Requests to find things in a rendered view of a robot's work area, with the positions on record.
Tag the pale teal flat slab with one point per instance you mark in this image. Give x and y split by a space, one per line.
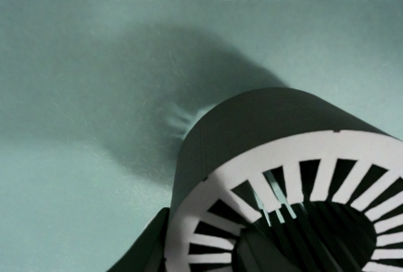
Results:
97 97

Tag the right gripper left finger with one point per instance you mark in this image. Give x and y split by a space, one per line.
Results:
147 253

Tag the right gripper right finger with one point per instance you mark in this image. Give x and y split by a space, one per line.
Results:
253 252

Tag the white slotted stator core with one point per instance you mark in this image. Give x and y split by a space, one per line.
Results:
305 142

